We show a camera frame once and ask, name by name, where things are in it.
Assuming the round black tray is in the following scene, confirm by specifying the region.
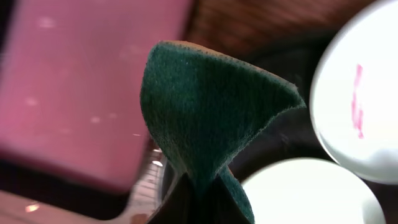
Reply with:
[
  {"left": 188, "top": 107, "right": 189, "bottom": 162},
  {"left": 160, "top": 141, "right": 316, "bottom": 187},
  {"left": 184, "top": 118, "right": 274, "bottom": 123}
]
[{"left": 230, "top": 30, "right": 397, "bottom": 224}]

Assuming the green and yellow sponge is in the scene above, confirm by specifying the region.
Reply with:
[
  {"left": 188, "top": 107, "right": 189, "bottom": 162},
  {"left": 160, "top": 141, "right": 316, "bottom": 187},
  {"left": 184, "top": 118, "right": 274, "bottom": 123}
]
[{"left": 140, "top": 40, "right": 305, "bottom": 224}]

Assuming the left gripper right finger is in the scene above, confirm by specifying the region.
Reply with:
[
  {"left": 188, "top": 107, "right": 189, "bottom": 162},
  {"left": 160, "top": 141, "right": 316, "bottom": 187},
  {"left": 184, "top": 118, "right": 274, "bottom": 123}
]
[{"left": 211, "top": 177, "right": 250, "bottom": 224}]

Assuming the light blue plate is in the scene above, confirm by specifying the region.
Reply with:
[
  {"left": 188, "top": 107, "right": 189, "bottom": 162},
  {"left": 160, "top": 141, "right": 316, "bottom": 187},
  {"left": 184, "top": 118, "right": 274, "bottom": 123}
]
[
  {"left": 243, "top": 158, "right": 386, "bottom": 224},
  {"left": 309, "top": 0, "right": 397, "bottom": 184}
]

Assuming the rectangular black tray red liner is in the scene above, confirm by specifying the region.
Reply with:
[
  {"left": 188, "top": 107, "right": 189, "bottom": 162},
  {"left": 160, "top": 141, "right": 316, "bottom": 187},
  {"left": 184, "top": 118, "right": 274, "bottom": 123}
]
[{"left": 1, "top": 0, "right": 193, "bottom": 220}]

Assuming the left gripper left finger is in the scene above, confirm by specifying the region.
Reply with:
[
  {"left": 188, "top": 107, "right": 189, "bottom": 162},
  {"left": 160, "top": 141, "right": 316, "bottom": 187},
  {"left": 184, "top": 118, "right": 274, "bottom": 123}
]
[{"left": 147, "top": 174, "right": 194, "bottom": 224}]

